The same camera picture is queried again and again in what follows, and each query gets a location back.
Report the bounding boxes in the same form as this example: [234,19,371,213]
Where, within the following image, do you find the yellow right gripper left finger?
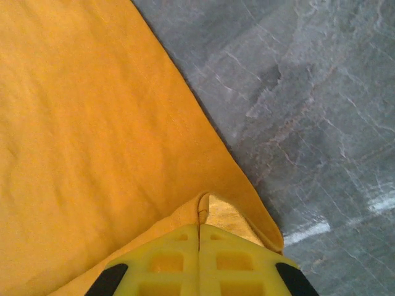
[85,224,201,296]

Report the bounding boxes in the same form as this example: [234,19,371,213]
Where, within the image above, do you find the yellow t-shirt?
[0,0,285,296]

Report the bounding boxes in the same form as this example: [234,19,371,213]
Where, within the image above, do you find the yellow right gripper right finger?
[199,224,320,296]

